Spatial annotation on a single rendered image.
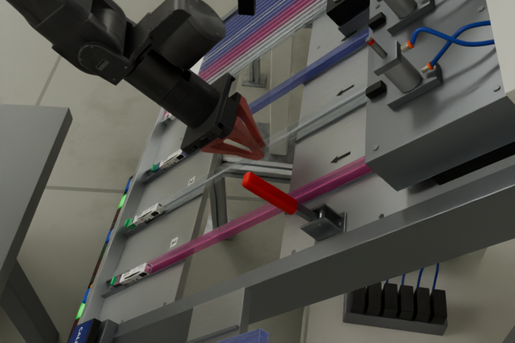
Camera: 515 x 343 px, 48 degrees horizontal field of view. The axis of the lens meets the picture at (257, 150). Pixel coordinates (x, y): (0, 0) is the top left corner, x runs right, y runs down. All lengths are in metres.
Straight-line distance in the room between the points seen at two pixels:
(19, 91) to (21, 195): 1.23
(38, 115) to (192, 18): 0.81
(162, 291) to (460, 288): 0.53
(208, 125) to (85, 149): 1.47
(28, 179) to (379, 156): 0.89
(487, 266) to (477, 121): 0.66
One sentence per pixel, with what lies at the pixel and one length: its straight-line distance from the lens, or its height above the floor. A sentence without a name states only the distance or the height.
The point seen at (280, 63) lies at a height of 0.42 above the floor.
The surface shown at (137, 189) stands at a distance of 1.02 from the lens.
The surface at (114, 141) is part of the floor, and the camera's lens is 2.13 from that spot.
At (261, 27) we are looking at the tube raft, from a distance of 1.03.
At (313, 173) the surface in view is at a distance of 0.66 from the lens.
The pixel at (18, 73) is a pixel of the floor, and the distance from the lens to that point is 2.53.
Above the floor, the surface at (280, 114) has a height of 0.21.
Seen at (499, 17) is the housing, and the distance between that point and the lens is 0.49.
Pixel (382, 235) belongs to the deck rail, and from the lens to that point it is 0.52.
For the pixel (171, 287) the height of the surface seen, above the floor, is 0.84.
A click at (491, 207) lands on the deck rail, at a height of 1.15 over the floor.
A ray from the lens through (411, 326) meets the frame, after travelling 1.00.
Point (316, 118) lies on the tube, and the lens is 0.70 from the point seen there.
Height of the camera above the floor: 1.51
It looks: 48 degrees down
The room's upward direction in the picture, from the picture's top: straight up
